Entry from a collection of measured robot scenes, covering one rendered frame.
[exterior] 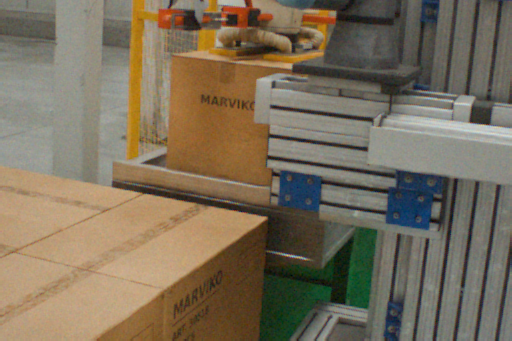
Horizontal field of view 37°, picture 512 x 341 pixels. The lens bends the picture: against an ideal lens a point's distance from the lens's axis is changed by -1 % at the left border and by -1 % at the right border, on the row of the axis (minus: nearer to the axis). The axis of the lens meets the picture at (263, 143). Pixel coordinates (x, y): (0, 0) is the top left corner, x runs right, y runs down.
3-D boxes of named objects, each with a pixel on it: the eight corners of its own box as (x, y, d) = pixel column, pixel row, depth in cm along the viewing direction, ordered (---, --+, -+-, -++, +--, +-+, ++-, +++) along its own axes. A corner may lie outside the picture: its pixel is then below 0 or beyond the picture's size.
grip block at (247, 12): (231, 25, 235) (232, 5, 234) (260, 28, 231) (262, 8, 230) (218, 26, 227) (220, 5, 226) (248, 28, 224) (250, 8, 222)
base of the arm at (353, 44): (403, 65, 161) (408, 17, 159) (391, 71, 147) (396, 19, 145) (333, 57, 165) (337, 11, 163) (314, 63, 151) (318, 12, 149)
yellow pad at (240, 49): (253, 48, 275) (254, 34, 274) (279, 51, 271) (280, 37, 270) (207, 54, 244) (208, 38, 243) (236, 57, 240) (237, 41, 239)
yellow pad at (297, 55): (303, 54, 267) (304, 39, 266) (330, 57, 263) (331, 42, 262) (262, 60, 237) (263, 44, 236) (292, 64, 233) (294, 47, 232)
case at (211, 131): (246, 149, 296) (254, 45, 288) (346, 166, 281) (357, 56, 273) (164, 181, 242) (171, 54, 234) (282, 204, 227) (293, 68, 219)
